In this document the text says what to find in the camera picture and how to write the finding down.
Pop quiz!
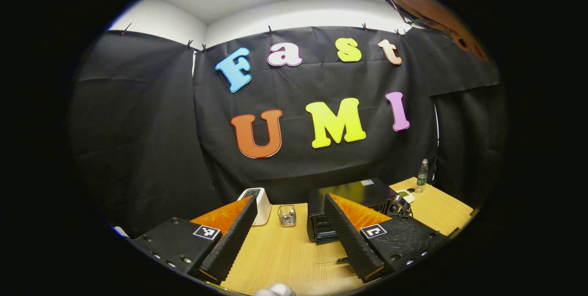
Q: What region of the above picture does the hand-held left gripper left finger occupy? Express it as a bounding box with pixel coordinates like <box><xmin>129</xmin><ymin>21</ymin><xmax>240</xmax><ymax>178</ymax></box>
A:
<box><xmin>131</xmin><ymin>195</ymin><xmax>259</xmax><ymax>285</ymax></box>

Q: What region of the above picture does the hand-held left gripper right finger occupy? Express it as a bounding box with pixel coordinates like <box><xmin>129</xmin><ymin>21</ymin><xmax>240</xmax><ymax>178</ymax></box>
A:
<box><xmin>323</xmin><ymin>193</ymin><xmax>450</xmax><ymax>284</ymax></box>

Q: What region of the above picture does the black electric oven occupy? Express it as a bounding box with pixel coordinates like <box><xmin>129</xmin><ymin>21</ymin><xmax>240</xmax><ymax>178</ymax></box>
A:
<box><xmin>307</xmin><ymin>177</ymin><xmax>413</xmax><ymax>244</ymax></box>

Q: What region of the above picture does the white toaster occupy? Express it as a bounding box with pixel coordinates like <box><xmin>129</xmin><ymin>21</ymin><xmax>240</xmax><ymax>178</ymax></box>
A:
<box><xmin>237</xmin><ymin>188</ymin><xmax>271</xmax><ymax>226</ymax></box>

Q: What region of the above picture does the clear plastic water bottle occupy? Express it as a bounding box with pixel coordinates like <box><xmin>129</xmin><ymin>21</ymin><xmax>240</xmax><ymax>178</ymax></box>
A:
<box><xmin>416</xmin><ymin>159</ymin><xmax>429</xmax><ymax>194</ymax></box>

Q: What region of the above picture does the black backdrop cloth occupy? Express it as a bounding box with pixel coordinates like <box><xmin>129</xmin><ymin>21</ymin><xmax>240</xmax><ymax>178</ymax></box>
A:
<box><xmin>69</xmin><ymin>25</ymin><xmax>501</xmax><ymax>237</ymax></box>

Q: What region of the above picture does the small wire basket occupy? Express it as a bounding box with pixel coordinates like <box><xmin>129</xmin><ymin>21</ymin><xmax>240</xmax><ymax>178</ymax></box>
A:
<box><xmin>277</xmin><ymin>205</ymin><xmax>297</xmax><ymax>227</ymax></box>

